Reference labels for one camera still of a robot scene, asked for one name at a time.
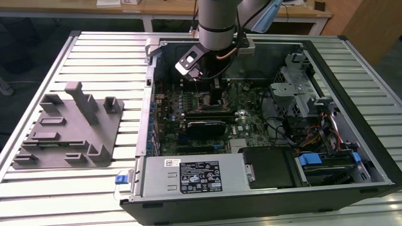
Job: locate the CPU socket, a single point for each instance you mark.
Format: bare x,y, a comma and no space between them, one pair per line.
203,104

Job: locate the RAM slot black clips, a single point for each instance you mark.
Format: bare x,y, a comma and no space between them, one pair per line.
189,84
209,113
209,117
189,89

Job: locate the RAM slot white clips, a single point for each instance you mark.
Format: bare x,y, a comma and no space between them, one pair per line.
189,87
209,115
189,81
209,119

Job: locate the silver coin battery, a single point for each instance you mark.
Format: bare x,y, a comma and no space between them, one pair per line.
246,87

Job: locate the black graphics card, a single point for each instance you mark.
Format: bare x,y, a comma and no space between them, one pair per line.
206,127

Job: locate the green motherboard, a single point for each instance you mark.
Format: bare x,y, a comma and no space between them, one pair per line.
251,127

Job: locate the silver chipset heatsink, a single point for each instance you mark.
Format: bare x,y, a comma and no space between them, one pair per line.
238,143

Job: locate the short blue expansion slot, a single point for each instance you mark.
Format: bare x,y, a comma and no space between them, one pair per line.
217,148

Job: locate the silver perforated drive cage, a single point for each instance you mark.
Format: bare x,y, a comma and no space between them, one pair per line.
291,94

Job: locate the long black expansion slot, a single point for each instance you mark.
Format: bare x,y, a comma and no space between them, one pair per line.
194,148

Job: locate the black plastic bay cover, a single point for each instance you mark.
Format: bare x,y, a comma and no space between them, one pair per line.
270,167

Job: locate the silver power supply with label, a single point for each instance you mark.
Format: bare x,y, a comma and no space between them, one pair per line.
157,174

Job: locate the hard disk in blue carrier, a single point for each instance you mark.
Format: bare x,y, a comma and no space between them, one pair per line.
309,160

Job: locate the white box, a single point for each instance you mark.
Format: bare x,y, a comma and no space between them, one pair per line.
130,1
109,2

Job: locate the blue case latch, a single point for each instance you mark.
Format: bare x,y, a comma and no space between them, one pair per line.
122,179

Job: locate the grey parts rack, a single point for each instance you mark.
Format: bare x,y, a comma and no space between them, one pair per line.
78,141

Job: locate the small black desk object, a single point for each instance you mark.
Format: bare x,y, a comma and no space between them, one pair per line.
320,5

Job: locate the black and silver PC case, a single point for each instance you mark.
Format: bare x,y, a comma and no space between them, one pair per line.
219,209

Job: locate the green RAM stick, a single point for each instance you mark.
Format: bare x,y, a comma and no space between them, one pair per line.
64,144

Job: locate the wooden cabinet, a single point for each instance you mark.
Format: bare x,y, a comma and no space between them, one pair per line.
370,28

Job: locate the wooden desk white legs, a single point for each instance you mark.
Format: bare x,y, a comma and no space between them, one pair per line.
63,10

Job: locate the grey stand foot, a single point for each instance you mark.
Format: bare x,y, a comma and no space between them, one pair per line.
4,88

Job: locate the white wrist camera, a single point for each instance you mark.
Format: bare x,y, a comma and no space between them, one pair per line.
190,60

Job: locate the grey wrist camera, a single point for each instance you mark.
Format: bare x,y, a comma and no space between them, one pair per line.
246,48

